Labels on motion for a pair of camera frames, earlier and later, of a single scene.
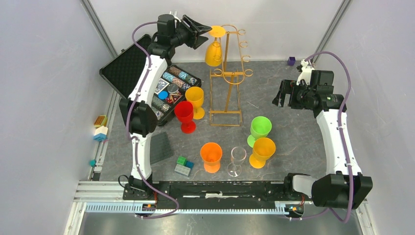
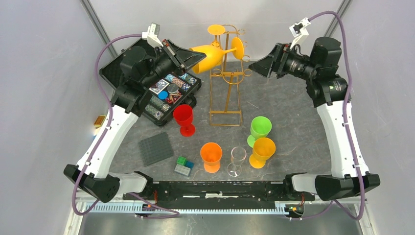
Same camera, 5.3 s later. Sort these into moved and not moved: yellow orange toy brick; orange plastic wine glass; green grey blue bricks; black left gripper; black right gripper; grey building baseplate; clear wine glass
Moved: black left gripper; black right gripper
Not moved: clear wine glass; green grey blue bricks; orange plastic wine glass; grey building baseplate; yellow orange toy brick
